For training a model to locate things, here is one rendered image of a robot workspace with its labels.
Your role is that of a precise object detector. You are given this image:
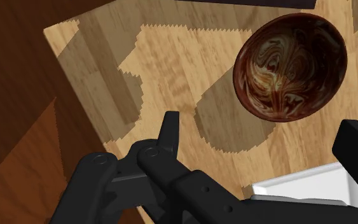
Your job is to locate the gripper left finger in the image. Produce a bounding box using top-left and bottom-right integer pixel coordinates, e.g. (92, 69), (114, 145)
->
(49, 110), (195, 224)

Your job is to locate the white box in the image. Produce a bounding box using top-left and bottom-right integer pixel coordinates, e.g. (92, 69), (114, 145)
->
(249, 161), (358, 207)

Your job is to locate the brown marbled bowl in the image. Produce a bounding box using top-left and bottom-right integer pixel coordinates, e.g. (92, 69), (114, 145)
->
(232, 12), (348, 123)

